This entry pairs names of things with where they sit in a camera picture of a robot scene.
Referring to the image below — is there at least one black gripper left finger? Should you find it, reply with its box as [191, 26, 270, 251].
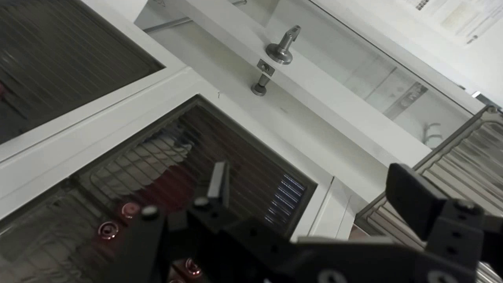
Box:
[103, 160, 295, 283]

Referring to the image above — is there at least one white wall notice sign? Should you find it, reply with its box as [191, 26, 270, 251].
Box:
[407, 0, 503, 47]

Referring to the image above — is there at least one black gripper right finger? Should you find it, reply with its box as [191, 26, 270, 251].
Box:
[385, 162, 503, 283]

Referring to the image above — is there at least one white three-tier cabinet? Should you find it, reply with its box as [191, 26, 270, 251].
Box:
[0, 0, 367, 248]

